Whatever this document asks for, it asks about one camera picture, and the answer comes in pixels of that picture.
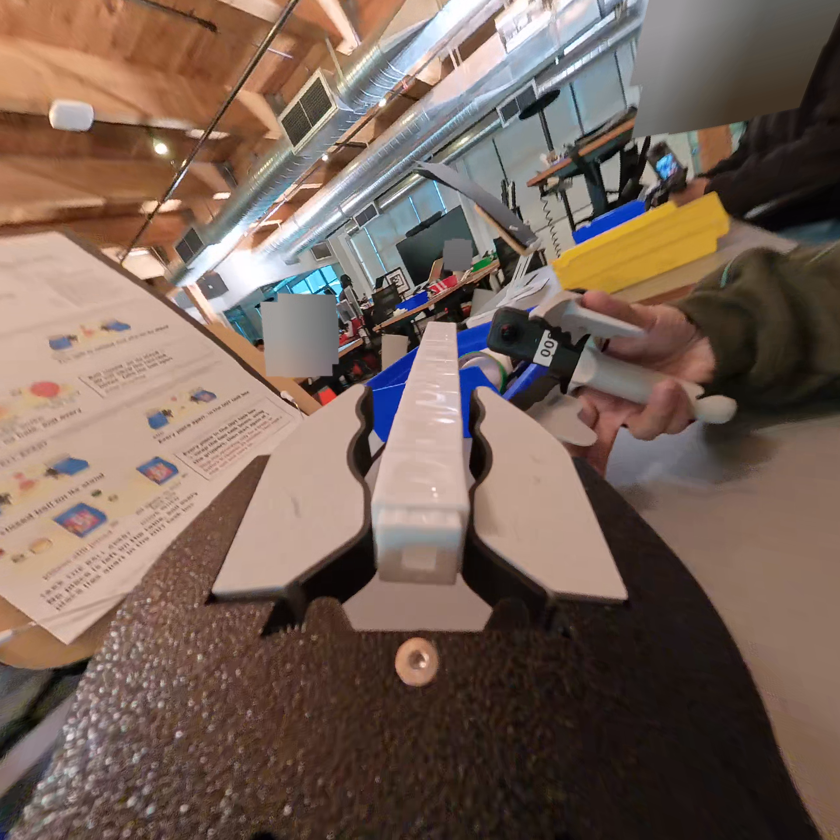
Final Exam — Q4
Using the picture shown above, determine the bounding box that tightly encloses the wooden standing desk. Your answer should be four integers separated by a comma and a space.
527, 121, 641, 221

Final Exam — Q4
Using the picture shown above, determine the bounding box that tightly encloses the printed instruction sheet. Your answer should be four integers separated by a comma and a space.
0, 228, 306, 645

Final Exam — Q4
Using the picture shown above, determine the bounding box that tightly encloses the silver ventilation duct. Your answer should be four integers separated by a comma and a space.
252, 0, 647, 258
169, 0, 473, 286

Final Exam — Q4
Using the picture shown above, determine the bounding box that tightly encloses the long wooden desk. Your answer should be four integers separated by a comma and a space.
371, 262, 500, 332

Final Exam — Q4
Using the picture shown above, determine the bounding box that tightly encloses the wooden clipboard stand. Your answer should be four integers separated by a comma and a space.
413, 161, 547, 290

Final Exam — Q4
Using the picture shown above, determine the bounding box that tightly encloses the green-edged tape roll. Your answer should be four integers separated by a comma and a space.
458, 350, 511, 396

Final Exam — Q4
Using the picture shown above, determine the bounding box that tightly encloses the large black screen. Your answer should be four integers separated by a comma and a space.
395, 206, 480, 270

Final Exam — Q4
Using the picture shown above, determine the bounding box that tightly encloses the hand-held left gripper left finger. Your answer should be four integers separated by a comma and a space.
211, 384, 376, 603

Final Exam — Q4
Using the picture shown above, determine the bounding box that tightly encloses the person's right forearm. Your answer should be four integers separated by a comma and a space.
672, 239, 840, 411

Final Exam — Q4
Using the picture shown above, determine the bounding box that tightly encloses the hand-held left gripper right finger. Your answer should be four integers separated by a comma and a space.
465, 386, 629, 608

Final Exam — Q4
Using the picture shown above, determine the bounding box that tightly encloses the yellow storage bin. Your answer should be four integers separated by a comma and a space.
551, 192, 731, 296

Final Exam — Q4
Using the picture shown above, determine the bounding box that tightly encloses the white segmented foam bar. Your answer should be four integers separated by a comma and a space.
371, 320, 471, 586

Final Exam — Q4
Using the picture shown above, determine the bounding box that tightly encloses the person's right hand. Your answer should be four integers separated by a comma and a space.
577, 292, 718, 478

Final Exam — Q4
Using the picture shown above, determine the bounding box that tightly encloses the small blue storage bin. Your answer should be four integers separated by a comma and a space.
571, 199, 647, 245

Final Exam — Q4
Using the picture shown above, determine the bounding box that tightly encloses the instruction sheet on clipboard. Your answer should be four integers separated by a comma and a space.
0, 223, 311, 672

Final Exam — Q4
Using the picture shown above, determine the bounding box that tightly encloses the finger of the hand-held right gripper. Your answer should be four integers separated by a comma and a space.
528, 395, 598, 448
538, 290, 648, 343

